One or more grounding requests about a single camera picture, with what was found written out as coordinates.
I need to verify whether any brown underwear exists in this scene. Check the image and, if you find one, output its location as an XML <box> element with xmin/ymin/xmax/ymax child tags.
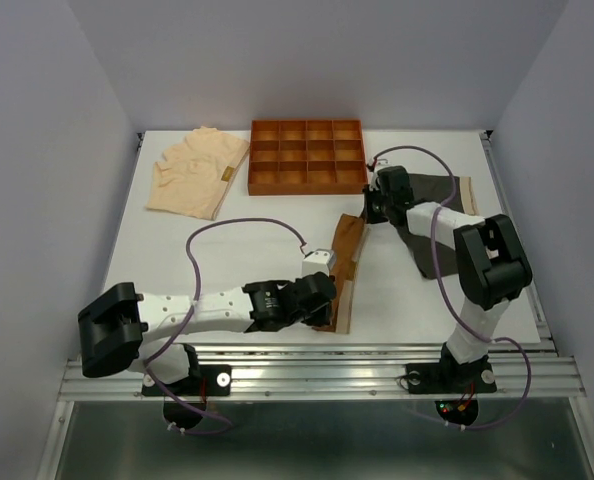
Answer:
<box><xmin>315</xmin><ymin>214</ymin><xmax>368</xmax><ymax>334</ymax></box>

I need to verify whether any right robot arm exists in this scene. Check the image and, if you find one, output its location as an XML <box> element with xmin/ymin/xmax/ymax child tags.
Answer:
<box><xmin>363</xmin><ymin>166</ymin><xmax>533</xmax><ymax>394</ymax></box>

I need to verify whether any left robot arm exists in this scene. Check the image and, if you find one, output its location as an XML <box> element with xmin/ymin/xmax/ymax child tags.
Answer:
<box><xmin>78</xmin><ymin>272</ymin><xmax>337</xmax><ymax>396</ymax></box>

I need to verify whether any dark grey underwear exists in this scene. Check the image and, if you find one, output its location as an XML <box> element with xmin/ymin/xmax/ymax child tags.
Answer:
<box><xmin>397</xmin><ymin>173</ymin><xmax>479</xmax><ymax>280</ymax></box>

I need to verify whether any peach underwear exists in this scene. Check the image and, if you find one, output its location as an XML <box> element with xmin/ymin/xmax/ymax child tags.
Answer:
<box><xmin>146</xmin><ymin>127</ymin><xmax>250</xmax><ymax>221</ymax></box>

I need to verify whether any orange compartment tray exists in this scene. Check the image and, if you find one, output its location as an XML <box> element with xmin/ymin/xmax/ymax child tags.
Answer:
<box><xmin>248</xmin><ymin>119</ymin><xmax>368</xmax><ymax>196</ymax></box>

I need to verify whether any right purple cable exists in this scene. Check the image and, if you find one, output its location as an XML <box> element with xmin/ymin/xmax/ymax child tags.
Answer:
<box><xmin>368</xmin><ymin>145</ymin><xmax>531</xmax><ymax>432</ymax></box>

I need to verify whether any purple cable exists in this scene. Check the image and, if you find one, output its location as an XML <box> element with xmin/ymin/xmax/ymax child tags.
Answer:
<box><xmin>368</xmin><ymin>145</ymin><xmax>531</xmax><ymax>432</ymax></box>
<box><xmin>144</xmin><ymin>217</ymin><xmax>309</xmax><ymax>435</ymax></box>

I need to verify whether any aluminium front rail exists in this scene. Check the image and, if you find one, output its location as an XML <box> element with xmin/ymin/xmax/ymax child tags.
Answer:
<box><xmin>56</xmin><ymin>342</ymin><xmax>589</xmax><ymax>401</ymax></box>

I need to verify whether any aluminium rail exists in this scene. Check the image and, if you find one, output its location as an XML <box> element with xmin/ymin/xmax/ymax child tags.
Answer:
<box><xmin>56</xmin><ymin>342</ymin><xmax>589</xmax><ymax>401</ymax></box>
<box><xmin>479</xmin><ymin>130</ymin><xmax>558</xmax><ymax>355</ymax></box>

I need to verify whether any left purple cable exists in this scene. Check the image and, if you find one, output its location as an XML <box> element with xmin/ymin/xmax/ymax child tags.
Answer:
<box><xmin>144</xmin><ymin>217</ymin><xmax>309</xmax><ymax>435</ymax></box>

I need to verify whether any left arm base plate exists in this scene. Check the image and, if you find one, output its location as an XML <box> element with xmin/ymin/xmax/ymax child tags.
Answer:
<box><xmin>151</xmin><ymin>364</ymin><xmax>232</xmax><ymax>397</ymax></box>

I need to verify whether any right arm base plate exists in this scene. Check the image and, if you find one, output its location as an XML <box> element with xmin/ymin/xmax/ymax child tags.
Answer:
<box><xmin>403</xmin><ymin>362</ymin><xmax>497</xmax><ymax>395</ymax></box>

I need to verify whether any aluminium right side rail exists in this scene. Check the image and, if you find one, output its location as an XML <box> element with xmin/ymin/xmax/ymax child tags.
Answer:
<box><xmin>479</xmin><ymin>130</ymin><xmax>558</xmax><ymax>355</ymax></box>

